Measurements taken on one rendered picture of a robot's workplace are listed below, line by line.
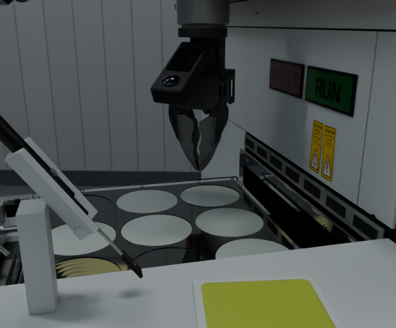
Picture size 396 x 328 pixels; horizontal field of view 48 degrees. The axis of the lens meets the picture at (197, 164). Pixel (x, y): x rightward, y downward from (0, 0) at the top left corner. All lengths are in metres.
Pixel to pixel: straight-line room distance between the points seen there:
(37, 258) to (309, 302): 0.20
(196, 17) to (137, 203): 0.30
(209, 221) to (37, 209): 0.36
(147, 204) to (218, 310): 0.49
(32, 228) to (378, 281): 0.29
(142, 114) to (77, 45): 0.65
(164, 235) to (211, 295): 0.37
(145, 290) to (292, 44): 0.43
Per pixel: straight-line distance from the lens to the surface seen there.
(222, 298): 0.26
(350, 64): 0.55
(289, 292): 0.27
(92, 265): 0.56
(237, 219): 0.67
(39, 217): 0.34
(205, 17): 0.63
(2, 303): 0.40
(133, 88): 3.21
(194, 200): 0.73
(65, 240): 0.63
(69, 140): 3.40
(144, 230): 0.64
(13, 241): 0.77
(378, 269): 0.45
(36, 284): 0.37
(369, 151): 0.52
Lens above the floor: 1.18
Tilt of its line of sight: 18 degrees down
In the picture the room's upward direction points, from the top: straight up
